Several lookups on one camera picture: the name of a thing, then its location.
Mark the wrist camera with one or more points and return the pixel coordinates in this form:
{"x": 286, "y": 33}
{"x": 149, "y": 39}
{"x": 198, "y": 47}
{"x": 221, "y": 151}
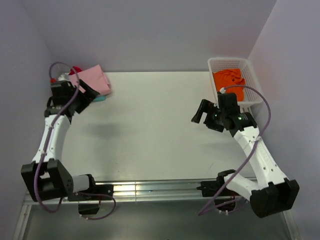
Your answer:
{"x": 228, "y": 105}
{"x": 62, "y": 88}

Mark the red folded t-shirt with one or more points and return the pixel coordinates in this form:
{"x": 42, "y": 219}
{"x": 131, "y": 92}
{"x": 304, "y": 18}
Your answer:
{"x": 74, "y": 70}

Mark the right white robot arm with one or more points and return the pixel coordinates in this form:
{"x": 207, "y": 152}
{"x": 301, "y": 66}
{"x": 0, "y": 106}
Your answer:
{"x": 259, "y": 180}

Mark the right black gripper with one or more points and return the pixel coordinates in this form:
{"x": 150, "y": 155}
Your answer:
{"x": 208, "y": 107}

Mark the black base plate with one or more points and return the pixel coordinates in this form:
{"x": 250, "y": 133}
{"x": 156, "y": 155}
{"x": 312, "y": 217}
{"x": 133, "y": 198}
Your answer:
{"x": 209, "y": 189}
{"x": 101, "y": 192}

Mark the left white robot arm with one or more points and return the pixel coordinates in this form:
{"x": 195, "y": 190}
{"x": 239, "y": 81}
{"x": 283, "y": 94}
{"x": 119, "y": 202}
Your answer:
{"x": 45, "y": 177}

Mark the orange t-shirt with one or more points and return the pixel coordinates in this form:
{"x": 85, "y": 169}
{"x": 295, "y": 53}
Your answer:
{"x": 230, "y": 77}

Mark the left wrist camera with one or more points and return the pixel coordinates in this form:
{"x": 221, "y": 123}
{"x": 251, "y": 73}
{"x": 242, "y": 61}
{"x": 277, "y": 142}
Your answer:
{"x": 62, "y": 88}

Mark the teal folded t-shirt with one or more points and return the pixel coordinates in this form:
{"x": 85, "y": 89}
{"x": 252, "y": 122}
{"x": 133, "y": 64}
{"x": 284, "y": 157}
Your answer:
{"x": 100, "y": 98}

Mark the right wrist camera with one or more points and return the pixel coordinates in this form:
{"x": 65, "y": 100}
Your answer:
{"x": 228, "y": 105}

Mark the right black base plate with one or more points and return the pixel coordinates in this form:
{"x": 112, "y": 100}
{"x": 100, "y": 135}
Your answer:
{"x": 209, "y": 189}

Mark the white plastic basket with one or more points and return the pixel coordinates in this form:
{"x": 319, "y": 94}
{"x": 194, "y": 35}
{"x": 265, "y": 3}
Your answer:
{"x": 250, "y": 98}

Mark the pink t-shirt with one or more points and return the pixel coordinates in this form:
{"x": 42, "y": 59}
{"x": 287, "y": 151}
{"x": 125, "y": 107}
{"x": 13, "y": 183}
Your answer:
{"x": 95, "y": 78}

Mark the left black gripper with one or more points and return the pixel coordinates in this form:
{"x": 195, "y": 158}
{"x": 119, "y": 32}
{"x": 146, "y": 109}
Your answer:
{"x": 87, "y": 98}

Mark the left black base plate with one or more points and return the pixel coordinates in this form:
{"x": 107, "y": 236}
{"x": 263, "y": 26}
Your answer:
{"x": 101, "y": 192}

